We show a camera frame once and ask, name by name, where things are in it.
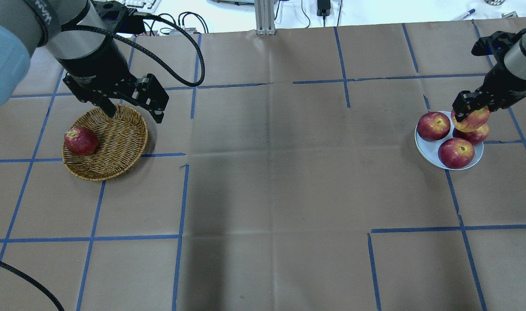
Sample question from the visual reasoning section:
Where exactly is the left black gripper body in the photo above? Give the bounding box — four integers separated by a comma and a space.
63, 41, 136, 102

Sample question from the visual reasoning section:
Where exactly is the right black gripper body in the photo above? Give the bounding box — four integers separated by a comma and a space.
479, 63, 526, 111

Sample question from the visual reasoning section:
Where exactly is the yellow-red apple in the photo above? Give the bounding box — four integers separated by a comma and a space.
450, 107, 490, 133

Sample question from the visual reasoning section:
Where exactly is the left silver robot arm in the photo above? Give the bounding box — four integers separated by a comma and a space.
0, 0, 169, 123

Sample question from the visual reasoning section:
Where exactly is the red plate apple back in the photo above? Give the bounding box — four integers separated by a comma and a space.
453, 124, 490, 145

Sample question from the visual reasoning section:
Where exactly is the red plate apple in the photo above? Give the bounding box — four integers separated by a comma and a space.
453, 124, 490, 145
437, 138, 475, 169
416, 111, 451, 142

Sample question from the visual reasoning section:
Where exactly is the red plate apple left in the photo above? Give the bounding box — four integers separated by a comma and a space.
416, 111, 451, 142

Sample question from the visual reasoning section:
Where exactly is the woven wicker basket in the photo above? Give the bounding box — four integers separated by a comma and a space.
62, 104, 149, 181

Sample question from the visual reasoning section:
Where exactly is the dark red basket apple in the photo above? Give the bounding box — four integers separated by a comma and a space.
64, 127, 99, 156

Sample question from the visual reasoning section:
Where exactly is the red plate apple front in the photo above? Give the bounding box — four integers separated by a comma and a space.
437, 138, 475, 169

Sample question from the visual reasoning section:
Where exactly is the light blue plate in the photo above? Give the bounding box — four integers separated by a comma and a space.
414, 111, 488, 171

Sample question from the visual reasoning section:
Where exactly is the white keyboard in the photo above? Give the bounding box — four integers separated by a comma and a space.
116, 0, 162, 14

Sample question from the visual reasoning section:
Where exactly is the blue white pen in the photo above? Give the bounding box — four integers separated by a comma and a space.
451, 9, 476, 21

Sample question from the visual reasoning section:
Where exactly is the black power adapter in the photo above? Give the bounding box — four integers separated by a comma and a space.
316, 0, 332, 17

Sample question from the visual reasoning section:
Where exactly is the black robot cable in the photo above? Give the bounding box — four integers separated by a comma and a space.
62, 15, 206, 88

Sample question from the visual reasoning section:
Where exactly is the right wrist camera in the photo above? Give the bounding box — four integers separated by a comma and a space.
472, 28, 526, 60

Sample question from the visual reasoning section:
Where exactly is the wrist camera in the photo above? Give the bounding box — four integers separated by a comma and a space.
472, 28, 526, 60
91, 0, 146, 35

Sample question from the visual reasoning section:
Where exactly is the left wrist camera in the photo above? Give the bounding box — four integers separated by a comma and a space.
91, 0, 146, 35

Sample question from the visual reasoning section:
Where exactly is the aluminium frame post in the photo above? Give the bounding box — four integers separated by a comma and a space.
254, 0, 276, 35

